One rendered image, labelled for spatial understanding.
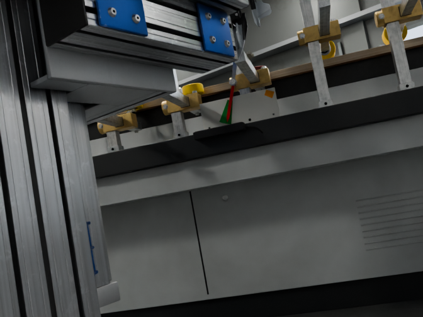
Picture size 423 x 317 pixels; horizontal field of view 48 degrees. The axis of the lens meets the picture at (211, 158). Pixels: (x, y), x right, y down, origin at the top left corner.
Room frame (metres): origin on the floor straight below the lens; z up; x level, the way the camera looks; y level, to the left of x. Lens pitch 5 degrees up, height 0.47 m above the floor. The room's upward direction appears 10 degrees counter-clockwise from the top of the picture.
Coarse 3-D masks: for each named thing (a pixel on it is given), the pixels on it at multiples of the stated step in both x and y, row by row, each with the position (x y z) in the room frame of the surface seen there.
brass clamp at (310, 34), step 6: (330, 24) 1.50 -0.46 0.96; (336, 24) 1.50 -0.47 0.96; (306, 30) 1.52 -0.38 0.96; (312, 30) 1.51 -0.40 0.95; (318, 30) 1.51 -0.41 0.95; (330, 30) 1.50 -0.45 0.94; (336, 30) 1.50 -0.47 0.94; (300, 36) 1.52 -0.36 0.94; (306, 36) 1.52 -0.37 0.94; (312, 36) 1.52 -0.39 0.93; (318, 36) 1.51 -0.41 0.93; (324, 36) 1.51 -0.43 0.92; (330, 36) 1.50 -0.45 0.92; (336, 36) 1.52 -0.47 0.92; (300, 42) 1.53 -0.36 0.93; (306, 42) 1.52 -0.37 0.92
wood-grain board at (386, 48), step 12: (420, 36) 1.63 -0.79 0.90; (372, 48) 1.66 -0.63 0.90; (384, 48) 1.65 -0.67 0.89; (408, 48) 1.65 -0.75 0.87; (324, 60) 1.70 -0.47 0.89; (336, 60) 1.69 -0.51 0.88; (348, 60) 1.68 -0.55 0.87; (360, 60) 1.70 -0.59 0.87; (276, 72) 1.74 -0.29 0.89; (288, 72) 1.73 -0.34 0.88; (300, 72) 1.72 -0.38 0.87; (228, 84) 1.78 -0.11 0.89; (204, 96) 1.83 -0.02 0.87; (144, 108) 1.85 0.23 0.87
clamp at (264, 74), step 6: (258, 72) 1.56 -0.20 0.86; (264, 72) 1.55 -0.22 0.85; (240, 78) 1.57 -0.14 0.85; (246, 78) 1.57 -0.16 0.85; (264, 78) 1.55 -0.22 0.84; (270, 78) 1.58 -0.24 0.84; (240, 84) 1.57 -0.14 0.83; (246, 84) 1.57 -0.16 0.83; (252, 84) 1.56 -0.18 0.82; (258, 84) 1.56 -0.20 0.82; (264, 84) 1.57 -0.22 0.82; (270, 84) 1.59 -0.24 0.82; (234, 90) 1.59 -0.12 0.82
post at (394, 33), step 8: (384, 0) 1.47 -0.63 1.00; (392, 0) 1.47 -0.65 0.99; (392, 24) 1.47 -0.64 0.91; (392, 32) 1.47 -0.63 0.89; (400, 32) 1.46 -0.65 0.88; (392, 40) 1.47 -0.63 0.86; (400, 40) 1.47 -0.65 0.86; (392, 48) 1.47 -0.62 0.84; (400, 48) 1.47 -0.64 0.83; (392, 56) 1.50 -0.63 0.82; (400, 56) 1.47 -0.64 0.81; (400, 64) 1.47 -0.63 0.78; (408, 64) 1.46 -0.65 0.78; (400, 72) 1.47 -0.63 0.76; (408, 72) 1.46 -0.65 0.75; (400, 80) 1.47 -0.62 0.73; (408, 80) 1.47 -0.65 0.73
